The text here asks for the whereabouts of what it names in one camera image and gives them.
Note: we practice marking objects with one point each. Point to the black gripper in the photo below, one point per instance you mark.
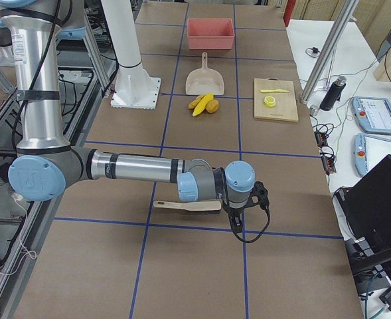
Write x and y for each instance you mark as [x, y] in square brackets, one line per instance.
[235, 211]

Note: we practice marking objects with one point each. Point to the beige hand brush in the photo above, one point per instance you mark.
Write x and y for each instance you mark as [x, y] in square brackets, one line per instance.
[200, 206]

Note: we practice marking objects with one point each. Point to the brown toy potato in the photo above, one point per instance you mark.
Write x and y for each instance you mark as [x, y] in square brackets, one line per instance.
[212, 106]

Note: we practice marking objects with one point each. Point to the yellow toy ginger root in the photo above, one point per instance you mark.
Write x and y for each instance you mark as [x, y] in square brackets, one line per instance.
[195, 102]

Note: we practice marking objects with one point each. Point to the yellow toy corn cob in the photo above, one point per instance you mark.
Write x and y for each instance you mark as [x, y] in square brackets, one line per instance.
[202, 104]

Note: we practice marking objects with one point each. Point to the beige plastic dustpan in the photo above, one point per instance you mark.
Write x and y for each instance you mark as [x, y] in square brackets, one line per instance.
[204, 80]

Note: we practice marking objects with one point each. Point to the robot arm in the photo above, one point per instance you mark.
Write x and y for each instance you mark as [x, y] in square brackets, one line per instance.
[47, 163]

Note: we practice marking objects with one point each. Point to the pink plastic bin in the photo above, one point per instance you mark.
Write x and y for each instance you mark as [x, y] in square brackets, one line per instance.
[210, 34]

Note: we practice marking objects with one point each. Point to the bamboo cutting board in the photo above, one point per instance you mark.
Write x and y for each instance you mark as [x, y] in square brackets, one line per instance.
[285, 108]

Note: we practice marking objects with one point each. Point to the yellow lemon slices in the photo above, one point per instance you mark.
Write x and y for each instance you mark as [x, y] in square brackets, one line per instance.
[269, 101]

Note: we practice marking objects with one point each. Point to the yellow plastic knife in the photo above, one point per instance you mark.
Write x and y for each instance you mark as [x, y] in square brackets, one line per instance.
[279, 90]

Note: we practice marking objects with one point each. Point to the lower teach pendant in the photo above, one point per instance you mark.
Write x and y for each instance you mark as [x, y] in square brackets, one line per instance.
[369, 150]

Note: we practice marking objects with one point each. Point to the teach pendant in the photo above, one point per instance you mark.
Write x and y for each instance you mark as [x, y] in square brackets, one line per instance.
[373, 114]
[369, 150]

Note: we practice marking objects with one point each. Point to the black water bottle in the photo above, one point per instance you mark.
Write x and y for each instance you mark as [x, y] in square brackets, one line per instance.
[333, 94]

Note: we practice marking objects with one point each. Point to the upper teach pendant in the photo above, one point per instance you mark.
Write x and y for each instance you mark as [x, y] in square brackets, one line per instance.
[373, 114]

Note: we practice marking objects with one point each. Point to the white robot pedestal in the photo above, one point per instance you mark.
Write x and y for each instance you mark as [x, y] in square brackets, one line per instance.
[134, 87]

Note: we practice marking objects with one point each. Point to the aluminium frame post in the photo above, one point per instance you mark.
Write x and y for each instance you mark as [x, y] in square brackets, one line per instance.
[328, 48]

